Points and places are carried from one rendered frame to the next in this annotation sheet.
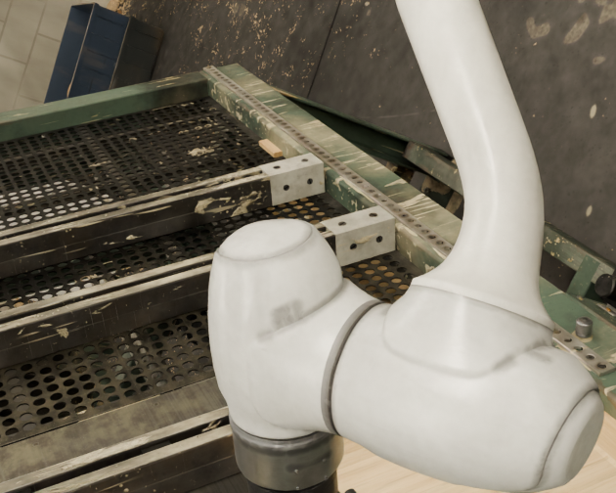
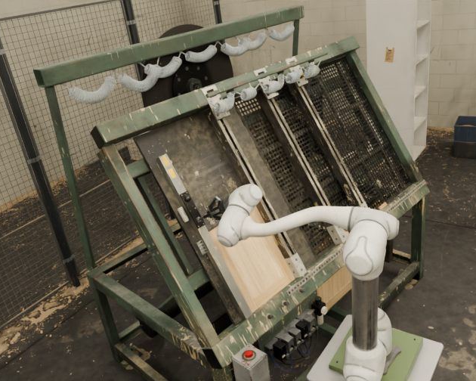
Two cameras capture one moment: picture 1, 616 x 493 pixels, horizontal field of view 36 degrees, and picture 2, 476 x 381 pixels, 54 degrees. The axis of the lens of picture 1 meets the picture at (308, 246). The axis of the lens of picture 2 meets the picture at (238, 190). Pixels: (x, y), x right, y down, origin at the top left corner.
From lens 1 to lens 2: 1.40 m
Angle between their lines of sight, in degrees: 29
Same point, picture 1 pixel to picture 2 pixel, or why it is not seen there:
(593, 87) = (441, 327)
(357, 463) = not seen: hidden behind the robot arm
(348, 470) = not seen: hidden behind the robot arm
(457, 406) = (226, 222)
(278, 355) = (236, 196)
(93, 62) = not seen: outside the picture
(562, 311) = (309, 286)
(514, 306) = (242, 230)
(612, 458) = (262, 291)
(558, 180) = (403, 316)
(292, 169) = not seen: hidden behind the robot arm
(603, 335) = (301, 295)
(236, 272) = (248, 187)
